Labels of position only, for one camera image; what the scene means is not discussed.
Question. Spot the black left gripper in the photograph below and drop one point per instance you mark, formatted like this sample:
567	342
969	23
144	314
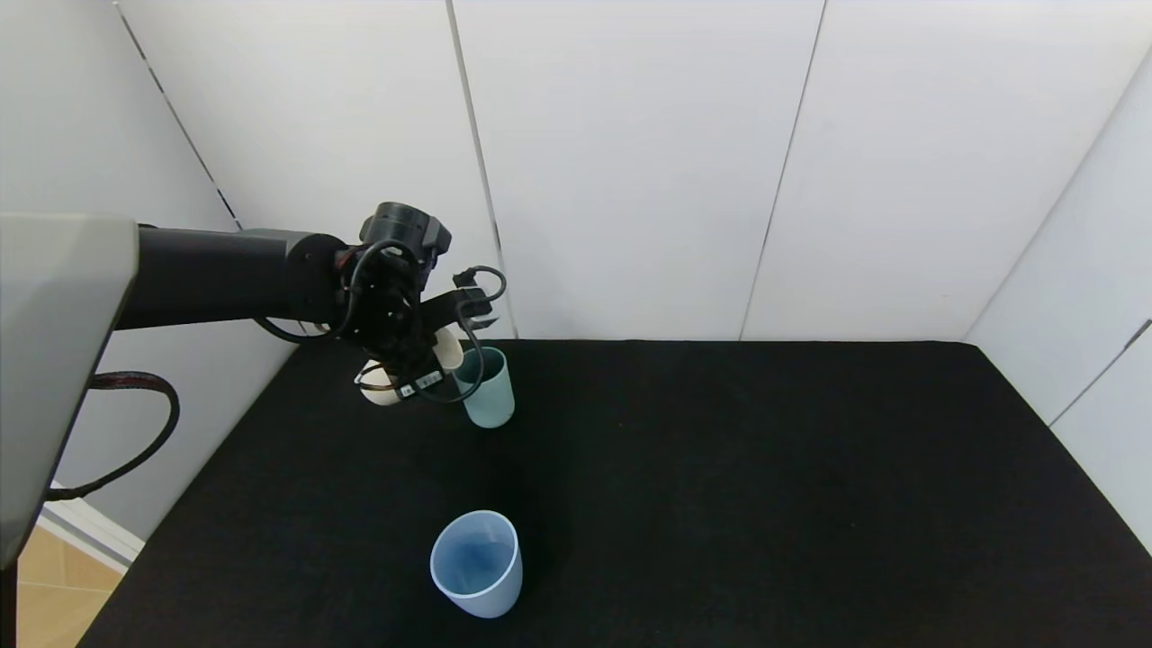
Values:
421	382

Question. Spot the beige plastic cup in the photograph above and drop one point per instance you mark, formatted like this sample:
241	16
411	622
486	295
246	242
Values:
378	393

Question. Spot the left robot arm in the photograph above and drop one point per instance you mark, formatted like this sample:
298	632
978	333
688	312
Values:
216	274

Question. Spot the teal plastic cup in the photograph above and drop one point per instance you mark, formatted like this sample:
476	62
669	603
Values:
495	400

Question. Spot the light blue plastic cup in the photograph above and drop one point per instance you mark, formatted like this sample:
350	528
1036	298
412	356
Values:
495	594

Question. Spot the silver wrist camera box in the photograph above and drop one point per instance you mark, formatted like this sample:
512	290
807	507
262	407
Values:
477	315

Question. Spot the white panel base rail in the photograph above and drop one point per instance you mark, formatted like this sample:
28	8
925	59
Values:
90	535

